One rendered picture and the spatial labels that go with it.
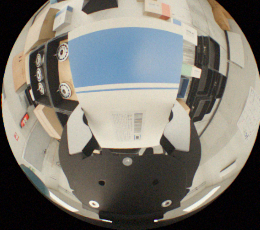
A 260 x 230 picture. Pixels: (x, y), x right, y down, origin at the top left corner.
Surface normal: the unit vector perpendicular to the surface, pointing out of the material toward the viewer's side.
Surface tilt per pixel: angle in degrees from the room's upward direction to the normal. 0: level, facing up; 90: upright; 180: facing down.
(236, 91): 90
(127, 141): 0
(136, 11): 0
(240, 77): 90
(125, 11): 0
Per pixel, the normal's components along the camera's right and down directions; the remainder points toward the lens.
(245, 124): -1.00, 0.04
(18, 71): 0.99, 0.04
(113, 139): 0.04, 0.52
